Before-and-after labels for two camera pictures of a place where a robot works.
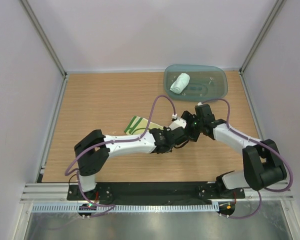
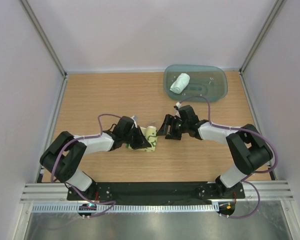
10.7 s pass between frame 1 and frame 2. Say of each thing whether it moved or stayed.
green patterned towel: moved
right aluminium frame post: stayed
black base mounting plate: stayed
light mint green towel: stayed
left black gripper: moved
